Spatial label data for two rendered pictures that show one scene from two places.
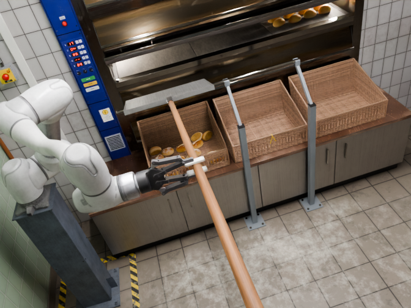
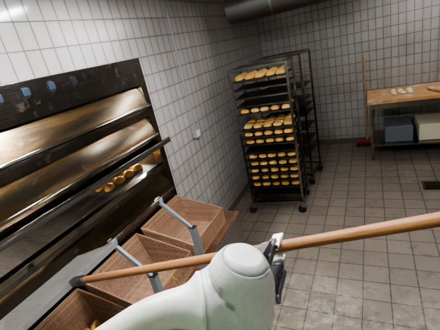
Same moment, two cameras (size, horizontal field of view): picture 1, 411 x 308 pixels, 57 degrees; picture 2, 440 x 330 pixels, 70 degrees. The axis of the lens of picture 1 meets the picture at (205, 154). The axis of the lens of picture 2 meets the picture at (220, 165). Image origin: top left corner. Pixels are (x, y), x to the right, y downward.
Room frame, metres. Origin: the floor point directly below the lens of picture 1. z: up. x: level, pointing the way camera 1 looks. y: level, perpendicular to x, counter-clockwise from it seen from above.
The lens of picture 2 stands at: (0.65, 0.68, 2.06)
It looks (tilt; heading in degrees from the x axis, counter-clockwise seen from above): 20 degrees down; 304
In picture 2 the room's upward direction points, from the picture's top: 13 degrees counter-clockwise
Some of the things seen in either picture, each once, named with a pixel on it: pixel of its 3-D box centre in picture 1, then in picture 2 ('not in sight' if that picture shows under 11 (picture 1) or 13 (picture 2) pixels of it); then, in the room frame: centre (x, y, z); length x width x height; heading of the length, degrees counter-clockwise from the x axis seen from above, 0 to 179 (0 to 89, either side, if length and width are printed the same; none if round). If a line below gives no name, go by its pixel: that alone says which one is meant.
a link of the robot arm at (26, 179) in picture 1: (21, 178); not in sight; (1.60, 0.98, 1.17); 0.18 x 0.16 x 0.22; 131
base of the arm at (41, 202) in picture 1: (32, 199); not in sight; (1.57, 0.99, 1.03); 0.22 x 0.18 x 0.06; 4
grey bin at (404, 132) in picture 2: not in sight; (397, 128); (0.88, -4.54, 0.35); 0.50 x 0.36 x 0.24; 96
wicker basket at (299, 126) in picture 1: (258, 119); (143, 274); (2.24, -0.44, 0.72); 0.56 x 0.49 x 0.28; 96
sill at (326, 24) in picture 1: (236, 49); (89, 219); (2.52, -0.39, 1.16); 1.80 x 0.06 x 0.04; 96
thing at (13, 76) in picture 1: (7, 73); not in sight; (2.30, 1.09, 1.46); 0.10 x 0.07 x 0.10; 96
